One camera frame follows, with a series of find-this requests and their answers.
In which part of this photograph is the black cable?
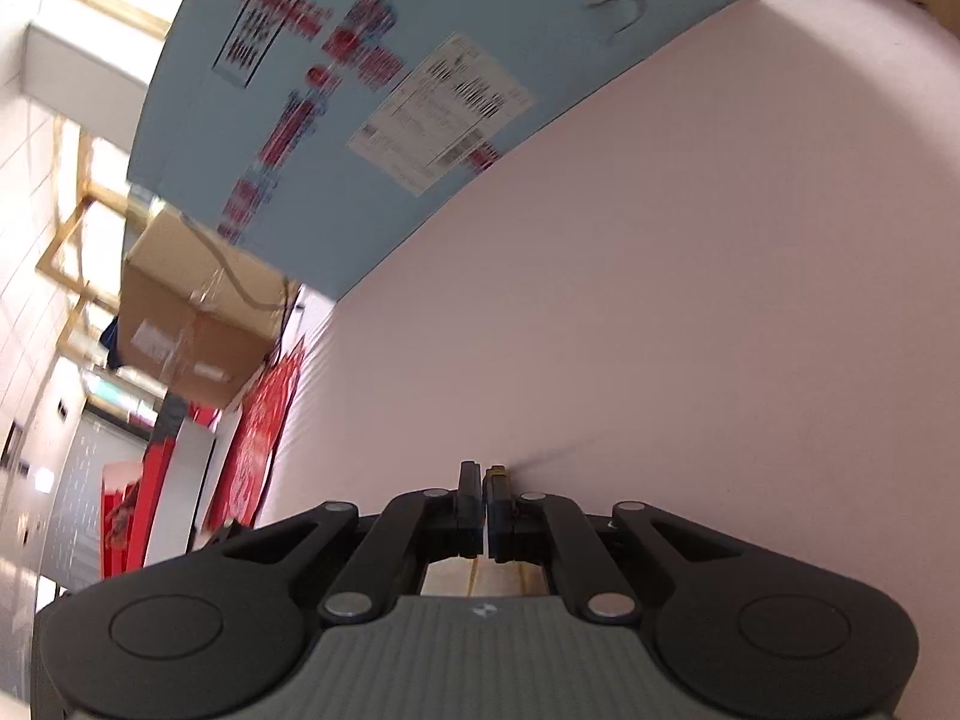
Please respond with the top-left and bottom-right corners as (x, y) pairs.
(180, 214), (301, 346)

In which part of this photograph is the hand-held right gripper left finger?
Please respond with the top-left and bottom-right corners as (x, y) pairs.
(191, 461), (485, 625)

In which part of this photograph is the red white display stand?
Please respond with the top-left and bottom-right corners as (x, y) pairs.
(97, 390), (218, 582)

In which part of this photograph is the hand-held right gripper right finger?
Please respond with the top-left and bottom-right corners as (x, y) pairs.
(486, 465), (758, 625)

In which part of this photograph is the taped brown cardboard box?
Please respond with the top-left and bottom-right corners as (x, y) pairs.
(120, 210), (297, 410)

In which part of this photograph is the large blue cardboard box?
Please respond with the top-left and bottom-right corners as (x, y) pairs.
(126, 0), (740, 301)

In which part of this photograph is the stack of red paper cuttings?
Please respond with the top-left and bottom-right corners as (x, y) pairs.
(202, 337), (305, 533)

